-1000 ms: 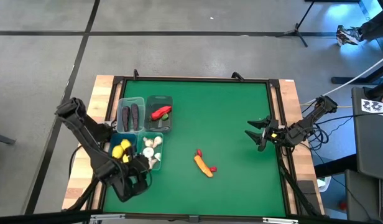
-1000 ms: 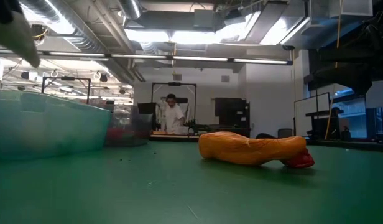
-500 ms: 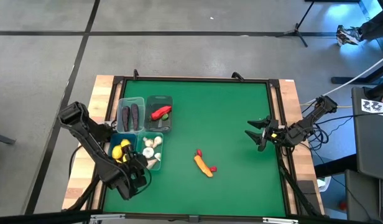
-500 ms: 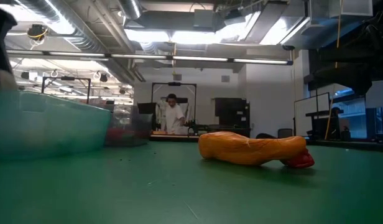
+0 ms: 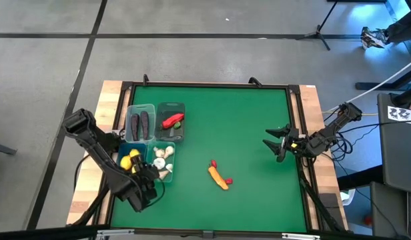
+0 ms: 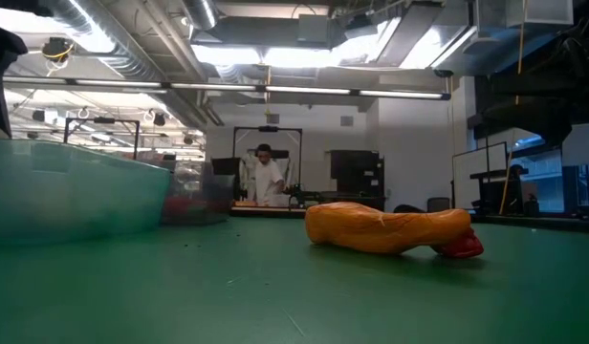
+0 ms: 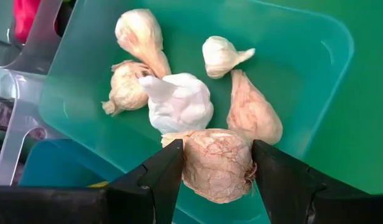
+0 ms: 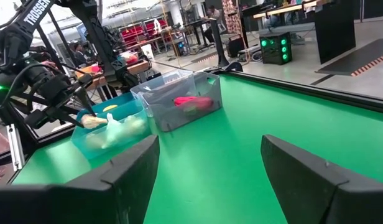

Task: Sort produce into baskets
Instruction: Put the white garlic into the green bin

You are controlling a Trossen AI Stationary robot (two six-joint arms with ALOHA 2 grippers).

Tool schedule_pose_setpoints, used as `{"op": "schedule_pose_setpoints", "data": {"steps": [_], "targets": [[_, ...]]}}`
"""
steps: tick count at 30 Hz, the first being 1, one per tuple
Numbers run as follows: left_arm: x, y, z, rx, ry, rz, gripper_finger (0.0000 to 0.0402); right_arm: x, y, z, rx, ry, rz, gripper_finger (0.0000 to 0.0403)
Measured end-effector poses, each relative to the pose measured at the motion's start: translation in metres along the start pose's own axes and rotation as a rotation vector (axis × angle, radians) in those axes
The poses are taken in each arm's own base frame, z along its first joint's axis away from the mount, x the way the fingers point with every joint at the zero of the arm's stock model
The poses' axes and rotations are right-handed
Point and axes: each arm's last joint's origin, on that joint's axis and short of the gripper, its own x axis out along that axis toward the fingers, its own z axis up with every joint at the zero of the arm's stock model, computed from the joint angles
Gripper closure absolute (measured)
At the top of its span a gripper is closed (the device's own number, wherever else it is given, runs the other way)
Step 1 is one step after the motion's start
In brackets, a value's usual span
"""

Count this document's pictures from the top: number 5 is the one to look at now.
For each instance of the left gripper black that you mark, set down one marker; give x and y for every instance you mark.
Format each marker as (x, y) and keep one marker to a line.
(148, 178)

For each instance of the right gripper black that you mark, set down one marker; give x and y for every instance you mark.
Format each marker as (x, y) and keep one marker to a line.
(297, 145)

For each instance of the large round white garlic bulb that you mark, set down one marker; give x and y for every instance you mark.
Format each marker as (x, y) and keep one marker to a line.
(159, 163)

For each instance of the small white garlic bulb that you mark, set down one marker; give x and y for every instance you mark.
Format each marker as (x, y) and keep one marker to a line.
(169, 167)

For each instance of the dark purple eggplant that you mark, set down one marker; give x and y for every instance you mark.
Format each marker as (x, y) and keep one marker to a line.
(144, 124)
(134, 126)

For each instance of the long red pepper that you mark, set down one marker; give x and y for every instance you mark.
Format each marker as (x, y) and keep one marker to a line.
(173, 120)

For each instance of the small red pepper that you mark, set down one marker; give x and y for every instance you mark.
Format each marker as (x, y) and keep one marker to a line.
(229, 181)
(213, 163)

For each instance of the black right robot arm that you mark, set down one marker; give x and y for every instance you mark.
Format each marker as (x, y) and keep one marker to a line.
(332, 131)

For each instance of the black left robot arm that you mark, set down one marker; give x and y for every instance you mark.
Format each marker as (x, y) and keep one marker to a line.
(98, 150)

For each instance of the blue plastic basket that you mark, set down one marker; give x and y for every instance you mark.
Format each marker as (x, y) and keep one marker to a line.
(123, 150)

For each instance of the teal plastic basket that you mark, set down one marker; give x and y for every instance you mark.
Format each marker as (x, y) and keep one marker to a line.
(171, 159)

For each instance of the dark grey plastic basket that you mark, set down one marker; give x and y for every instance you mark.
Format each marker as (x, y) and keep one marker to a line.
(170, 135)

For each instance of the clear plastic basket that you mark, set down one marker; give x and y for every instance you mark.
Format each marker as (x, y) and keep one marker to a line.
(140, 107)

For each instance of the black diagonal support strut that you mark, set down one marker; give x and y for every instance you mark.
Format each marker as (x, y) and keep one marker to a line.
(88, 210)
(320, 206)

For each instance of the green table mat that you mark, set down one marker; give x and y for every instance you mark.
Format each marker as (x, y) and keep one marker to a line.
(245, 206)

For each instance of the wooden table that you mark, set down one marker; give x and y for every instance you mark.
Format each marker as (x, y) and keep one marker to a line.
(107, 96)

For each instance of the white plastic container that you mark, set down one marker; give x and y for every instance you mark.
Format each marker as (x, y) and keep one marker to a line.
(347, 196)

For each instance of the black desk base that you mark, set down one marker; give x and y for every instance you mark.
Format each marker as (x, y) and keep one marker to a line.
(365, 85)

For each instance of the black tripod stand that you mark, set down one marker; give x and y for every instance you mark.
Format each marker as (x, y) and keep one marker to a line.
(318, 32)

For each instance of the small red object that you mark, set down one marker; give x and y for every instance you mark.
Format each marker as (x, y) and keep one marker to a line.
(368, 220)

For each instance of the black equipment cart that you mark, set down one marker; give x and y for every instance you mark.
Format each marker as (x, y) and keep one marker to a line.
(399, 153)

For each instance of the white printed tag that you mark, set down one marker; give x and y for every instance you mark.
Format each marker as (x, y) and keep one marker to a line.
(400, 114)

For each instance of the black equipment box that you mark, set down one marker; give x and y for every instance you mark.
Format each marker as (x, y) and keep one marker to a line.
(389, 213)

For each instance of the grey furniture foot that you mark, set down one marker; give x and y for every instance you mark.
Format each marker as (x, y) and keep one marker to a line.
(3, 149)

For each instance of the person's shoe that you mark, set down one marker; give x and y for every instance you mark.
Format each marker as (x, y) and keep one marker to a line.
(372, 37)

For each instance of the person's leg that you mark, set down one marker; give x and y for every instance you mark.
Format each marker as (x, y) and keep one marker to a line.
(404, 30)

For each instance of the black frame clamp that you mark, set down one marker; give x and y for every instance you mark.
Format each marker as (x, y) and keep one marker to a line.
(255, 81)
(145, 79)

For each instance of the silver metal bracket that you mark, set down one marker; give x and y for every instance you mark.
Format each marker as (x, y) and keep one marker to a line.
(115, 232)
(300, 236)

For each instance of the black table frame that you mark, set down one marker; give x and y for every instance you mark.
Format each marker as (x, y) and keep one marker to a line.
(209, 85)

